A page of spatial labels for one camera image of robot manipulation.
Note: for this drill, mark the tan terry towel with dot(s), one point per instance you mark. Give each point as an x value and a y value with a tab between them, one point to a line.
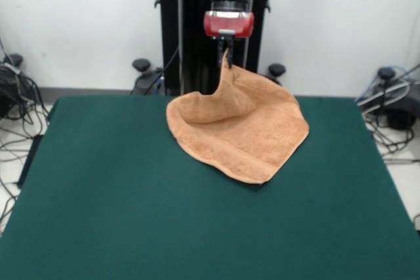
243	122

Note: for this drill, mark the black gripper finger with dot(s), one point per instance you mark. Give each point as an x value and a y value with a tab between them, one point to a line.
220	57
231	57

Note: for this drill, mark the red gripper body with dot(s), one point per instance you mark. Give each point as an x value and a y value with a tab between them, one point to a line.
229	24

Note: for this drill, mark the dark green tablecloth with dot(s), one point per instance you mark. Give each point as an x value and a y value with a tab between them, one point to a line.
98	211

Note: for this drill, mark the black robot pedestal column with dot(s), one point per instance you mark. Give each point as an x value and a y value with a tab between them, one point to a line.
193	31

